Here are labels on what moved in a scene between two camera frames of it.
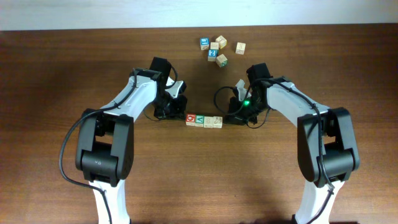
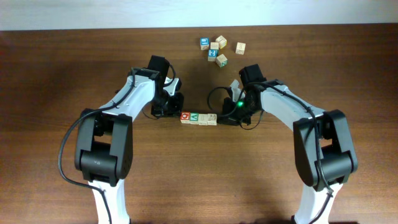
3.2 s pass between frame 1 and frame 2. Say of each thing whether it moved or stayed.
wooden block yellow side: stayed
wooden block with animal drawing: moved
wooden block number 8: moved
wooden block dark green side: stayed
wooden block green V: moved
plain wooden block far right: stayed
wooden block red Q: moved
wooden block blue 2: stayed
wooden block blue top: stayed
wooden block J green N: stayed
